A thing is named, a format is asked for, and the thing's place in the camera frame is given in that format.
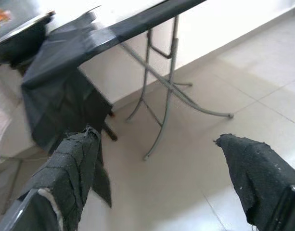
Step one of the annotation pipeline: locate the grey metal folding table frame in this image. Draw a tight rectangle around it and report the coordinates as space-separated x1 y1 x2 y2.
120 16 234 161

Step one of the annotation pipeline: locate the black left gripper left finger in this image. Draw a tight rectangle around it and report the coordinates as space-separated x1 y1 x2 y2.
0 125 102 231

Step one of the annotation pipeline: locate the black tablecloth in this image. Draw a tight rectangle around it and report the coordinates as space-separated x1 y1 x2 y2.
21 0 208 209

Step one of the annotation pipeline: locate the clear tape strip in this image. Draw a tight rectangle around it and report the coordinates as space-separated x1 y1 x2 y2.
86 25 118 52

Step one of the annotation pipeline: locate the black round wok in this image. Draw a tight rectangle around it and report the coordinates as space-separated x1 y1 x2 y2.
0 11 55 65

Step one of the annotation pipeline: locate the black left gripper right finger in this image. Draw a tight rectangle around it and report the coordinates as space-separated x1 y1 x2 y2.
213 133 295 231

